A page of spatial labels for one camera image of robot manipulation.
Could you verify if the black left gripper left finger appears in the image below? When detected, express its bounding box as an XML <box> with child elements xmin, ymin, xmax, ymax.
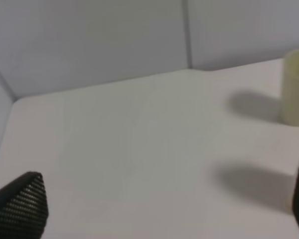
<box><xmin>0</xmin><ymin>171</ymin><xmax>49</xmax><ymax>239</ymax></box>

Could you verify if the pale green plastic cup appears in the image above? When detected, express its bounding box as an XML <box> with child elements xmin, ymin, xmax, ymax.
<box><xmin>281</xmin><ymin>49</ymin><xmax>299</xmax><ymax>126</ymax></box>

